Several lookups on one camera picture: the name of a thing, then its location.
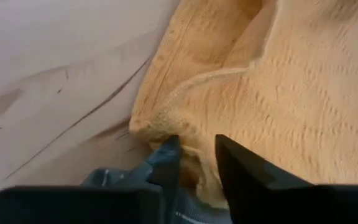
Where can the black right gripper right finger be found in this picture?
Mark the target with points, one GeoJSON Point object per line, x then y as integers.
{"type": "Point", "coordinates": [291, 205]}

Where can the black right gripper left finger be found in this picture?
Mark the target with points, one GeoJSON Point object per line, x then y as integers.
{"type": "Point", "coordinates": [73, 205]}

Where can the grey checked towel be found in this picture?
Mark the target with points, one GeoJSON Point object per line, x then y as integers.
{"type": "Point", "coordinates": [113, 177]}

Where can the orange towel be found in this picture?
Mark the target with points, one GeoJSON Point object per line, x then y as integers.
{"type": "Point", "coordinates": [259, 93]}

